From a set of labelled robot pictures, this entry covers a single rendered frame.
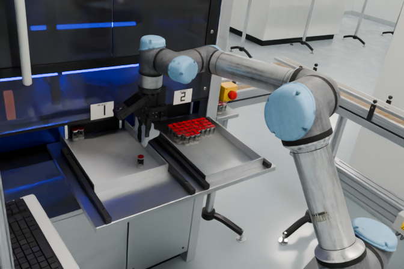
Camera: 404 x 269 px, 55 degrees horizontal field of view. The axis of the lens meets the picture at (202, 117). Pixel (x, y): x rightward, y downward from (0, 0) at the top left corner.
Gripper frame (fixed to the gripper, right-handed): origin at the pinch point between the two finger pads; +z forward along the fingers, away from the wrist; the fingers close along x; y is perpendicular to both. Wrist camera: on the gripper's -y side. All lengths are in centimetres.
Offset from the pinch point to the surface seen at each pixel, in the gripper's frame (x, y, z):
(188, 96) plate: 19.5, 31.2, -2.8
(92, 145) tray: 19.8, -8.9, 10.6
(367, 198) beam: -25, 120, 50
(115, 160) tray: 7.5, -5.5, 10.5
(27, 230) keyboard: -7.5, -38.2, 15.8
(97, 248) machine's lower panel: 19, -7, 63
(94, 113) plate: 19.4, -8.3, -2.6
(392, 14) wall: 376, 830, 73
